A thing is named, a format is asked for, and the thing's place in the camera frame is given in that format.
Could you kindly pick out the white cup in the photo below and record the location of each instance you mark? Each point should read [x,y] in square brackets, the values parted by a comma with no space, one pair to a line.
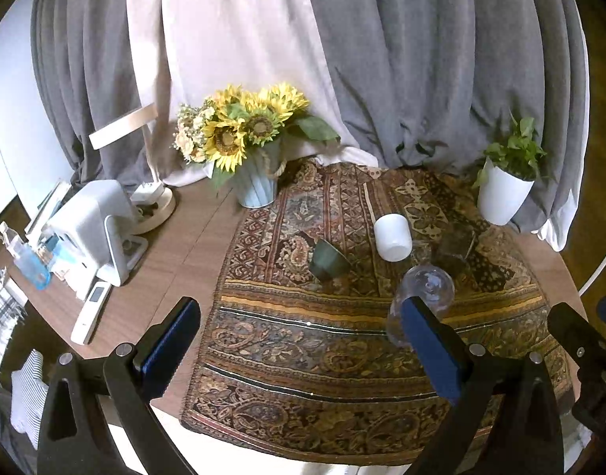
[393,237]

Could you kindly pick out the grey curtain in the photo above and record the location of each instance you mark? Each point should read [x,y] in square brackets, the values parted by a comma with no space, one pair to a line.
[431,59]
[85,59]

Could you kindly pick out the dark green cup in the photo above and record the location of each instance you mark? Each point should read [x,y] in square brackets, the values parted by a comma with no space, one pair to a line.
[327,260]

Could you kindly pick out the striped cloth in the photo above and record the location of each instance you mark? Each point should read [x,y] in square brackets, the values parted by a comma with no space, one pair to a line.
[16,396]

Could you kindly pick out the sunflower bouquet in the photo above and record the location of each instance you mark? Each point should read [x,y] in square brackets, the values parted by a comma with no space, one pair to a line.
[233,133]

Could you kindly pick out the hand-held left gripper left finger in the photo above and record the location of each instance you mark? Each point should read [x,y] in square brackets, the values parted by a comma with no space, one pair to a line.
[169,351]

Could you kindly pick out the white desk lamp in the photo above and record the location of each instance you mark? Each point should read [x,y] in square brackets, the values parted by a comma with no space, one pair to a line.
[157,208]

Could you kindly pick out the white power adapter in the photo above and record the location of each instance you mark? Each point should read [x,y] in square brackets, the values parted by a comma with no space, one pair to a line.
[148,193]

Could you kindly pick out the blue plastic bottle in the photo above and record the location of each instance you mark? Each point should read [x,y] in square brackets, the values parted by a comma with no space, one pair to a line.
[33,267]

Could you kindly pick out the patterned woven table cloth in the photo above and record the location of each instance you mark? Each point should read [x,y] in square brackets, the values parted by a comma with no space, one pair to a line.
[303,356]

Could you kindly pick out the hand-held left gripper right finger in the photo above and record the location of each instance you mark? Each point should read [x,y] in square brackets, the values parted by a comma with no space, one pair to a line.
[431,351]

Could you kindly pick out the stack of upright books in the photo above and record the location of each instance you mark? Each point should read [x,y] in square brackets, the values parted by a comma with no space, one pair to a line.
[48,205]

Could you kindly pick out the clear glass cup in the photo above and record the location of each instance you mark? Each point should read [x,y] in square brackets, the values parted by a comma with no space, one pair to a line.
[427,284]

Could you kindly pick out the white remote control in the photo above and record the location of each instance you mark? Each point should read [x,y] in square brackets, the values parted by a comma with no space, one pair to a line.
[91,311]

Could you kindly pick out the white plant pot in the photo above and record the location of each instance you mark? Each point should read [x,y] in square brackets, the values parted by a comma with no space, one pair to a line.
[503,198]

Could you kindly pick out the pale blue ribbed vase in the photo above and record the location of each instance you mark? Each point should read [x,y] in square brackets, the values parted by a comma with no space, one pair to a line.
[256,183]

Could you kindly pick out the green potted plant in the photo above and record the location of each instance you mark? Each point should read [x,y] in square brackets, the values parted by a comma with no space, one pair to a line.
[516,151]

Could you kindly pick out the white curtain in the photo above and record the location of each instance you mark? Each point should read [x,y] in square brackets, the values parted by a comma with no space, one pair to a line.
[224,34]

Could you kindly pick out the dark smoky glass cup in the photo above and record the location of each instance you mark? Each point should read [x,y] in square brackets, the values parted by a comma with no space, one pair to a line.
[455,248]

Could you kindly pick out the white desktop appliance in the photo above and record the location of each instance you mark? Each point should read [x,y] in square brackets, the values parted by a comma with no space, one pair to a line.
[90,222]

